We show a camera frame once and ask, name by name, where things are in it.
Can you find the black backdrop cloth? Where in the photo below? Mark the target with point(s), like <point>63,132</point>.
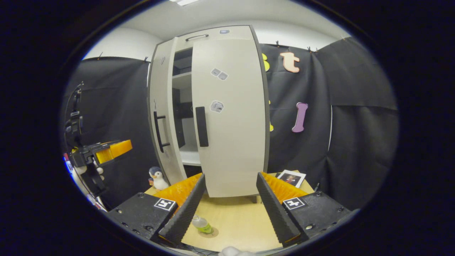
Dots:
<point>355,142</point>
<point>117,99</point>

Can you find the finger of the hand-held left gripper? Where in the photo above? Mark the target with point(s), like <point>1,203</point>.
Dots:
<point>113,149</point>

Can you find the white cabinet shelf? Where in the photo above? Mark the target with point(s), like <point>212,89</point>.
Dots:
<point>182,80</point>

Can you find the green label plastic bottle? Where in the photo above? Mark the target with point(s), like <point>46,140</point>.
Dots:
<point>202,224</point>

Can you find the round brown coaster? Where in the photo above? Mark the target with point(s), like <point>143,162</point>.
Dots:
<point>213,233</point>

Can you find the grey cabinet drawer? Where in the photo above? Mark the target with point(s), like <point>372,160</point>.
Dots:
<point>234,32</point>

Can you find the wide ceiling light panel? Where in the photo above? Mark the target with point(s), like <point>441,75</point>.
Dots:
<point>184,1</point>

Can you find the white blue-edged card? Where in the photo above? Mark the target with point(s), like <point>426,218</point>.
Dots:
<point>94,203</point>

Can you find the white photo card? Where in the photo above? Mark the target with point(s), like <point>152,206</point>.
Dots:
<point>291,178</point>

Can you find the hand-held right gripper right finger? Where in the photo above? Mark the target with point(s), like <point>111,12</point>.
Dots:
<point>275,209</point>

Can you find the penguin plush toy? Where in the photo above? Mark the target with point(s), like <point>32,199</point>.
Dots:
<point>159,179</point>

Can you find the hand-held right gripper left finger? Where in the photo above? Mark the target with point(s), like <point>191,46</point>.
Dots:
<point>183,217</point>

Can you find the grey cabinet door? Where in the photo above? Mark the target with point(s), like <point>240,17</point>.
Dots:
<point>163,89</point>
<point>234,142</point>

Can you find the grey white cabinet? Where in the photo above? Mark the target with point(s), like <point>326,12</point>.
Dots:
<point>186,156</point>

